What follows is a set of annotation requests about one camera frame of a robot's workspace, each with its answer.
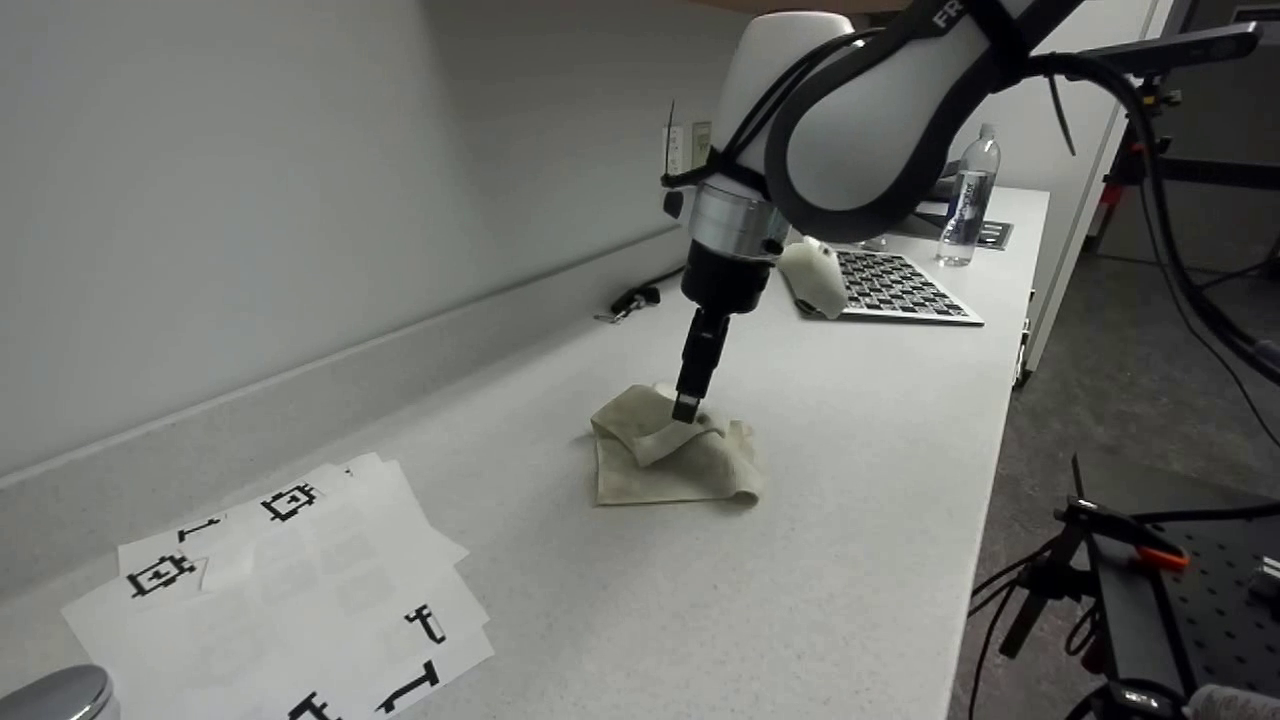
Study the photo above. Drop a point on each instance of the black rod tool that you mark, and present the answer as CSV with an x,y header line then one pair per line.
x,y
632,299

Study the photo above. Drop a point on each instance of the black tripod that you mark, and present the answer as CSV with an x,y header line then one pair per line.
x,y
1124,626

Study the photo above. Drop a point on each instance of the white printed marker paper sheets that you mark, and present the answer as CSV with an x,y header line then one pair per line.
x,y
332,573

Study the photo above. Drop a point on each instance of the black stereo camera bar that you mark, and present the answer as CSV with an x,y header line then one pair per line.
x,y
1175,51

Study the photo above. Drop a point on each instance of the checkerboard calibration board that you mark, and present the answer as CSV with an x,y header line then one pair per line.
x,y
922,292

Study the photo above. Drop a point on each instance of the black camera stand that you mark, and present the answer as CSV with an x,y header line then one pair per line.
x,y
1222,174

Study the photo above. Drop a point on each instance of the grey padded object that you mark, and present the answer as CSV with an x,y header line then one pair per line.
x,y
1234,702

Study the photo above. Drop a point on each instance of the black perforated breadboard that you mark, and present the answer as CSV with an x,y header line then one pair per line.
x,y
1234,612

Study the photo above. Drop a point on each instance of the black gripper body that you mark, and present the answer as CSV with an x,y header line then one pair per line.
x,y
724,280

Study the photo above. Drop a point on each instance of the beige cloth towel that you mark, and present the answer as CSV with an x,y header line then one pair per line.
x,y
664,473

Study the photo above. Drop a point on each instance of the clear plastic water bottle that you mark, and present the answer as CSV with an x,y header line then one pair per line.
x,y
970,214

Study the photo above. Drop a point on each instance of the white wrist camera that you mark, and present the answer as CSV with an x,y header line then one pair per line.
x,y
815,277

